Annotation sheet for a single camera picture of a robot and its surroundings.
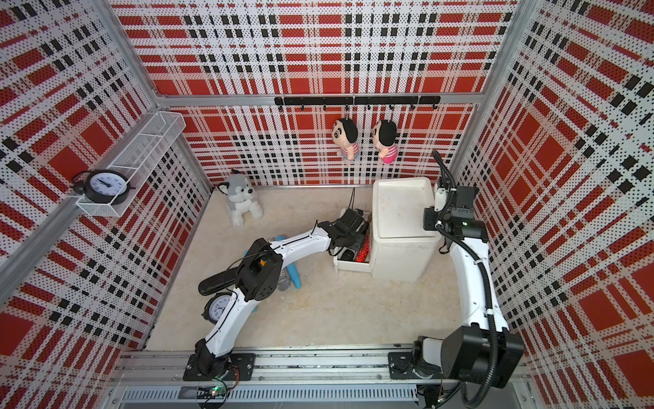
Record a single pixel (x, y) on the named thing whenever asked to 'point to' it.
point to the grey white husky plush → (240, 198)
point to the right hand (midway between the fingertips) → (438, 213)
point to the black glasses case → (217, 281)
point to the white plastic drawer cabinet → (402, 250)
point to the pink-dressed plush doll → (384, 137)
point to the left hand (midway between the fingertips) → (359, 238)
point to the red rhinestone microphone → (362, 254)
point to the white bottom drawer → (344, 266)
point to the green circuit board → (212, 393)
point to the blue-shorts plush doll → (344, 135)
